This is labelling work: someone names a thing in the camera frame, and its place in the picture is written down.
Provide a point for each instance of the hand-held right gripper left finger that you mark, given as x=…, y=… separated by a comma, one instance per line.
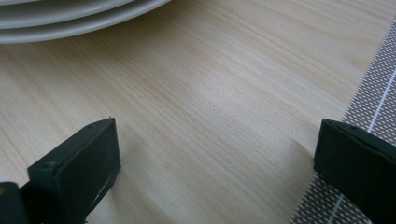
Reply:
x=77, y=168

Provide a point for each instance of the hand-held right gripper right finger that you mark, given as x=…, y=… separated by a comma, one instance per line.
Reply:
x=355, y=161

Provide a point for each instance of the woven grey placemat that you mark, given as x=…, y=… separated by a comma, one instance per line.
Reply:
x=370, y=105

